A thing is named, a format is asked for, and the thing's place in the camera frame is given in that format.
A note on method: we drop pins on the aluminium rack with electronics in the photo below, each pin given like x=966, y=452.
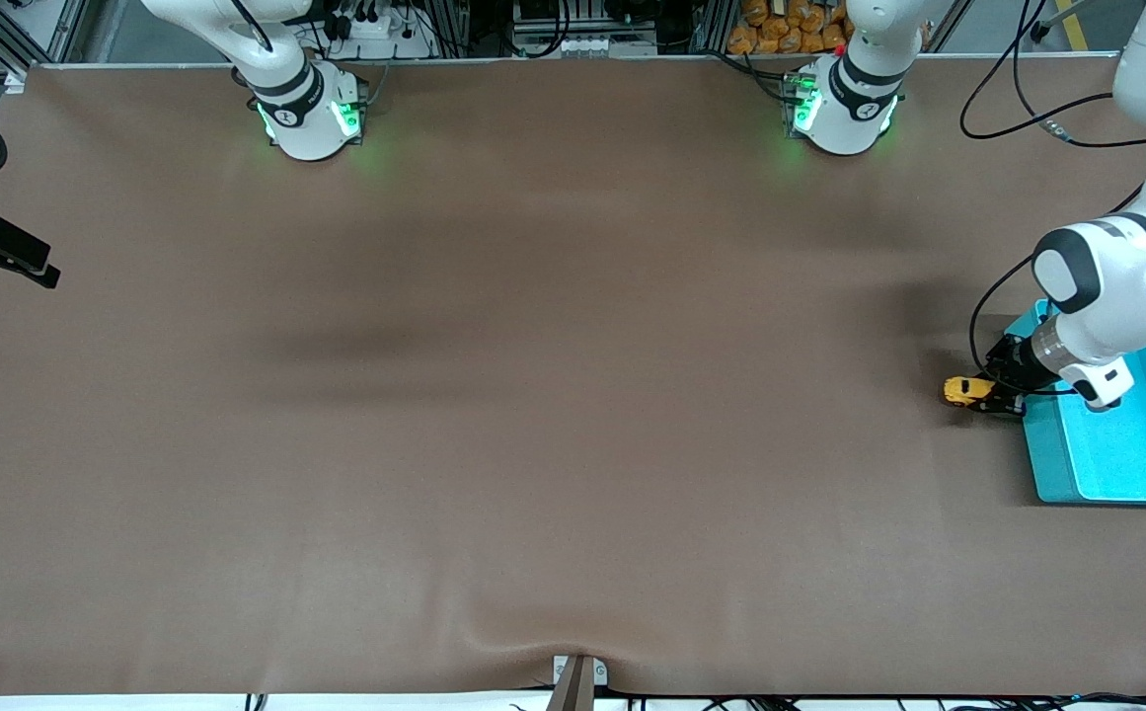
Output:
x=582, y=25

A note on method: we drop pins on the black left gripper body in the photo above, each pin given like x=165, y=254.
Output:
x=1011, y=363

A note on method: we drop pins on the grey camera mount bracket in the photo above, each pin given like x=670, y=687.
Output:
x=577, y=681

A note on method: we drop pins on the teal plastic bin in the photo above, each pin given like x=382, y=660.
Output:
x=1125, y=454

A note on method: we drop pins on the white power strip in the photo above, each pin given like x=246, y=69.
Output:
x=380, y=30

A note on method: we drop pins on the pile of orange toys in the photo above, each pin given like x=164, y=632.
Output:
x=790, y=30

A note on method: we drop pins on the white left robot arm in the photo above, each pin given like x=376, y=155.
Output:
x=1115, y=296

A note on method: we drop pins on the brown table mat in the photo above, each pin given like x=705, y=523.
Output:
x=572, y=395

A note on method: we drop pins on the yellow beetle toy car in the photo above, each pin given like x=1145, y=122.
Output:
x=955, y=393

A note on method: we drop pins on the aluminium frame post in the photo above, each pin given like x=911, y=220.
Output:
x=30, y=30

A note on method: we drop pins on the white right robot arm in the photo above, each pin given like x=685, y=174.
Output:
x=306, y=128

